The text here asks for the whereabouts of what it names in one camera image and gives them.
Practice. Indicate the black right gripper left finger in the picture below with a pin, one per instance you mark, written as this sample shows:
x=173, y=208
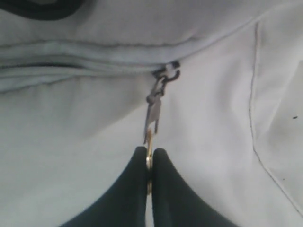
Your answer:
x=124, y=203

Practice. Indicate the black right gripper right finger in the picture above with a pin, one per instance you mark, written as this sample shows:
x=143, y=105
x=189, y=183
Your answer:
x=174, y=203

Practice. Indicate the cream white duffel bag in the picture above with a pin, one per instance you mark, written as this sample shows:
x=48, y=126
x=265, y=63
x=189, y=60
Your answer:
x=218, y=84

